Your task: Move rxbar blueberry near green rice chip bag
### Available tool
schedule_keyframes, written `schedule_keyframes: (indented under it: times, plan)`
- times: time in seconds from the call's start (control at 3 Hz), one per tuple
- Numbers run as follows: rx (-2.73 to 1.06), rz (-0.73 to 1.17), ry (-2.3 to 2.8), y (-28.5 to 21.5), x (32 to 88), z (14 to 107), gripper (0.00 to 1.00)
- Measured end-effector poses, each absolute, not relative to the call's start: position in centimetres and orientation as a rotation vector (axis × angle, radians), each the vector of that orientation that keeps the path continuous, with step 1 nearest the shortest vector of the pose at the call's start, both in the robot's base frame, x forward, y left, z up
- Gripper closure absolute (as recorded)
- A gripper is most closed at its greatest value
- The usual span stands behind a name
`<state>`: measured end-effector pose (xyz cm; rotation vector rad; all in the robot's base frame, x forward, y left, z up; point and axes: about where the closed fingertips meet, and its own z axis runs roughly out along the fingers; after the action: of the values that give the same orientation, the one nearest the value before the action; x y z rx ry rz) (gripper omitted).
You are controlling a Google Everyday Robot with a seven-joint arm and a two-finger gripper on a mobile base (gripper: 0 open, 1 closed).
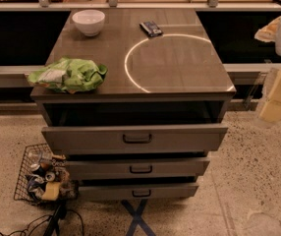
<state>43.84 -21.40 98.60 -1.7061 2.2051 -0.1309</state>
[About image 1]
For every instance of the clear plastic bottle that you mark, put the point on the clear plastic bottle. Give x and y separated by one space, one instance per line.
40 156

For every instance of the top grey drawer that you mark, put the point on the top grey drawer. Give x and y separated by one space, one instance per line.
135 139

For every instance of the green rice chip bag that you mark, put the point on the green rice chip bag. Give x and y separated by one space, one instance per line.
70 75

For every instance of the grey drawer cabinet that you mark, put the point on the grey drawer cabinet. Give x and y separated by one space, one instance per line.
176 78

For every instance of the grey drawer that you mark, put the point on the grey drawer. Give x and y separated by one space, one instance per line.
135 139
137 168
131 192

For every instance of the bottom grey drawer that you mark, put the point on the bottom grey drawer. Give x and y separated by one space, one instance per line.
131 192

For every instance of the black wire basket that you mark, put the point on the black wire basket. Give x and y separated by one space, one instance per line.
31 181

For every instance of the crushed can in basket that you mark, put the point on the crushed can in basket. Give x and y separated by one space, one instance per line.
50 176

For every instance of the middle grey drawer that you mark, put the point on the middle grey drawer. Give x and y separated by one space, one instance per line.
137 168

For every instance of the white ceramic bowl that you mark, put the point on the white ceramic bowl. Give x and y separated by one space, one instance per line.
89 22

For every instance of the yellow sponge in basket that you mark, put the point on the yellow sponge in basket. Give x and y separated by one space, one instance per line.
52 191

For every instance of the blue tape cross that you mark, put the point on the blue tape cross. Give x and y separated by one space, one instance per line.
137 220

